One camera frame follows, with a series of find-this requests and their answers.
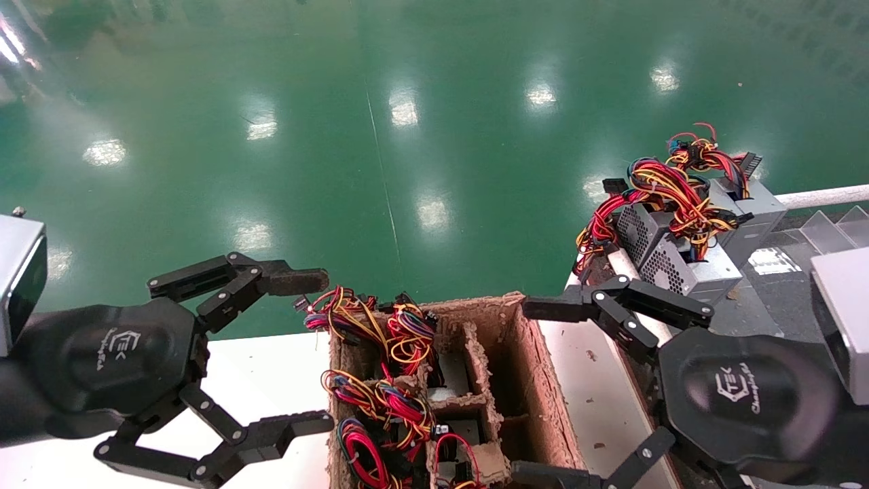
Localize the brown pulp cardboard tray box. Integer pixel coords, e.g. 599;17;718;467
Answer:
326;292;588;489

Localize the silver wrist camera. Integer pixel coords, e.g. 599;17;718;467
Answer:
0;207;48;357
811;246;869;405

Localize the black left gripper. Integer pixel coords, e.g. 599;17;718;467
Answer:
14;253;335;489

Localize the grey power supply with cables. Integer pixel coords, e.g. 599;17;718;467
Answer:
667;122;788;271
431;424;484;489
293;285;384;348
626;158;756;306
373;380;484;452
335;419;411;489
380;292;470;401
574;178;673;272
320;370;384;422

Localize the grey conveyor divider flap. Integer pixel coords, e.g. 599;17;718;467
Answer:
836;206;869;235

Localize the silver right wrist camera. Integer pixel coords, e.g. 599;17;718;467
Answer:
811;246;869;405

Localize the black conveyor side strip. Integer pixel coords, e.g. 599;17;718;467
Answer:
597;319;673;435

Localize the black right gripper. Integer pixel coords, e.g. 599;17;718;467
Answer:
523;275;843;476

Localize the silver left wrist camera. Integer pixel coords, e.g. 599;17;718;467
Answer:
0;207;48;357

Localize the dark grey conveyor belt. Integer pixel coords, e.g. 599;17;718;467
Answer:
706;207;869;340

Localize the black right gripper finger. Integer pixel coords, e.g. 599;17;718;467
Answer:
511;427;674;489

